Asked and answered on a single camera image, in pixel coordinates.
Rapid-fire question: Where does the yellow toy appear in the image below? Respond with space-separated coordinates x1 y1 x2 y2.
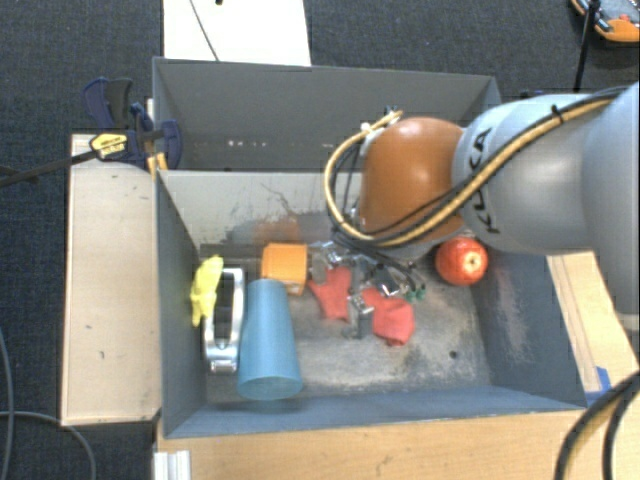
189 254 225 328

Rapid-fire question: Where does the grey metal bin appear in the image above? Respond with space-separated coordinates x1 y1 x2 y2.
151 56 589 440

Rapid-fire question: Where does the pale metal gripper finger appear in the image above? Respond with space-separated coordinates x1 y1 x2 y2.
341 293 376 340
309 245 345 282

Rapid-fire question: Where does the pale wood board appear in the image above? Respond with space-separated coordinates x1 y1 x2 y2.
59 132 164 427

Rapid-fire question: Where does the red cloth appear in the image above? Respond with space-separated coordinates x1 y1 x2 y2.
306 266 417 348

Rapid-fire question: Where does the red apple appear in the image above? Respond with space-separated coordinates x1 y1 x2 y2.
433 236 490 288

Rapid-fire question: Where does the orange plastic cup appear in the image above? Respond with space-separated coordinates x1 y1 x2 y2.
259 241 309 297

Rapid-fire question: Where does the silver metal tool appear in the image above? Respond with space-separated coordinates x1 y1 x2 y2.
201 266 248 376

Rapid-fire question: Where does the blue plastic cup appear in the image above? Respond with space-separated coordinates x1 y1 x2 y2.
235 277 305 402

